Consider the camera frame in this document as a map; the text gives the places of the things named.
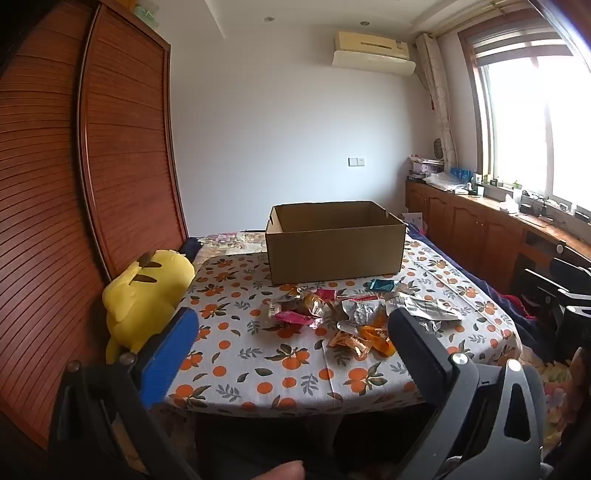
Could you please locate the orange fruit print tablecloth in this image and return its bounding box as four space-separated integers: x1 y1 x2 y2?
164 228 522 418

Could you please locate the brown orange snack packet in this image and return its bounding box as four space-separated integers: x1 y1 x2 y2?
327 329 370 360

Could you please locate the clear cracker packet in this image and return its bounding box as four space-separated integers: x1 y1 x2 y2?
339 298 387 329

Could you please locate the person's left hand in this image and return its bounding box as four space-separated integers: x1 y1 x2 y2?
257 460 305 480

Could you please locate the bread packet with red top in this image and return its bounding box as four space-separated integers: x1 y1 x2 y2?
300 290 338 317

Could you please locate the wooden slatted wardrobe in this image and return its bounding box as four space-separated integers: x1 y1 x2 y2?
0 0 190 450

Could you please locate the pink snack packet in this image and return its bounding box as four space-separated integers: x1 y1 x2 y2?
272 310 324 329

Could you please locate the crumpled silver foil packet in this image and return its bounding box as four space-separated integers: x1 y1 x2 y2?
390 293 464 332

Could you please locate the dark blue blanket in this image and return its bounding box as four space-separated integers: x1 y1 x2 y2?
409 222 555 333

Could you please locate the clear plastic bag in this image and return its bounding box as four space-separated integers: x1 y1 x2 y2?
424 171 469 193

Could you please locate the clear bread packet orange label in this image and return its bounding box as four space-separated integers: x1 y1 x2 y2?
264 298 303 320

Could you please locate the patterned beige curtain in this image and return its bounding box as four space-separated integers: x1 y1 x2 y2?
416 32 460 164

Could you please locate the beige wall air conditioner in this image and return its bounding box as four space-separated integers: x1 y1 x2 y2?
335 30 410 61

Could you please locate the wood framed window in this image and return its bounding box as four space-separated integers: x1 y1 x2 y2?
459 14 591 217

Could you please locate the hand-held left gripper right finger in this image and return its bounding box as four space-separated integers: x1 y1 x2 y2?
387 307 548 480

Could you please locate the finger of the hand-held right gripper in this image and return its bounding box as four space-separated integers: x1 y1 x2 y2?
549 257 591 289
523 269 591 308

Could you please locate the green storage container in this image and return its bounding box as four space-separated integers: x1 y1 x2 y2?
130 0 160 21

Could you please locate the floral bed sheet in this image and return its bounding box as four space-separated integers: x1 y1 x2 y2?
194 231 269 254

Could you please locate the long wooden cabinet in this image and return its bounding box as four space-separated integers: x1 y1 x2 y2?
405 178 591 296

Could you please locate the purple box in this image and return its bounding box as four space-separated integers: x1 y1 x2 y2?
410 158 444 178

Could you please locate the floral quilt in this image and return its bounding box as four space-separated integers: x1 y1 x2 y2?
517 355 591 457

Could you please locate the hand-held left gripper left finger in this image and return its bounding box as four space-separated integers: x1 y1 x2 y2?
48 307 200 480

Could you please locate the yellow plush toy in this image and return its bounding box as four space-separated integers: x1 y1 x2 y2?
102 249 197 365

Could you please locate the brown cardboard box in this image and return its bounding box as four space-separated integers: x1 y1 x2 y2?
264 200 407 285

